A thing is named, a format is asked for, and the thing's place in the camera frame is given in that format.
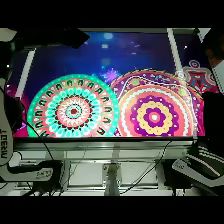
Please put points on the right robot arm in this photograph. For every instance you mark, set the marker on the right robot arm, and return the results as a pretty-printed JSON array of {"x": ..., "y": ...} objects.
[{"x": 185, "y": 167}]

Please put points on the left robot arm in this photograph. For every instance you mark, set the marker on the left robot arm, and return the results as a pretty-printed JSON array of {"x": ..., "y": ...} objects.
[{"x": 7, "y": 140}]

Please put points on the black white-striped pants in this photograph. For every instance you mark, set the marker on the black white-striped pants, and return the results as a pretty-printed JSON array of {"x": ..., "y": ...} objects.
[{"x": 213, "y": 120}]

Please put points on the silver frame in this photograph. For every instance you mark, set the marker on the silver frame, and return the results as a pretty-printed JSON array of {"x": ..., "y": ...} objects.
[{"x": 100, "y": 145}]

